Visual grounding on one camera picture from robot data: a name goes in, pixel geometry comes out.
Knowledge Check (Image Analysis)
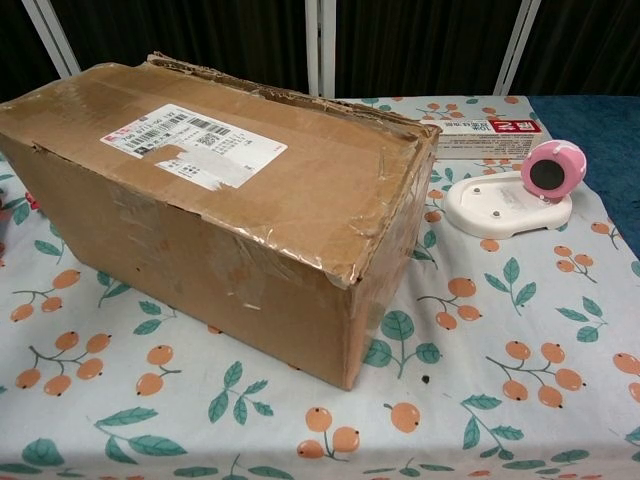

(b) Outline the pink round donut gadget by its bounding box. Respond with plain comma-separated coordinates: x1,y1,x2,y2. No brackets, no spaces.
520,139,587,205

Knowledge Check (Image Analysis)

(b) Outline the white oval plastic base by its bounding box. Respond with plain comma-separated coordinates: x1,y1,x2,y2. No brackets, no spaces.
444,169,572,240

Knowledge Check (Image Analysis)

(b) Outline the blue table cover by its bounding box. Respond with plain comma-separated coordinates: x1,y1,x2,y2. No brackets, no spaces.
528,94,640,261

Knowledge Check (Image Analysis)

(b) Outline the brown cardboard shipping box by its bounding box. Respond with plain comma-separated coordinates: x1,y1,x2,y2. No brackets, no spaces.
0,48,442,396

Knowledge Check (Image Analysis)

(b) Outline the floral orange fruit tablecloth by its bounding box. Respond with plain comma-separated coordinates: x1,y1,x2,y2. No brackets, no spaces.
0,93,640,480

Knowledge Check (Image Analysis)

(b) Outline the white screen frame post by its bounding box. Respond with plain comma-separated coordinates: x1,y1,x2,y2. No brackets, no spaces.
304,0,337,99
19,0,81,76
492,0,544,96

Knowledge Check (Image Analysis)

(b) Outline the long white food wrap box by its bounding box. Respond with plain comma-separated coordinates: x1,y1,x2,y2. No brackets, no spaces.
418,117,544,162

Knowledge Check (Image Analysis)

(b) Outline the black pleated screen panel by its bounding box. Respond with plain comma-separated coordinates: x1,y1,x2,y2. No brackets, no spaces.
332,0,521,99
512,0,640,99
0,0,61,109
47,0,311,96

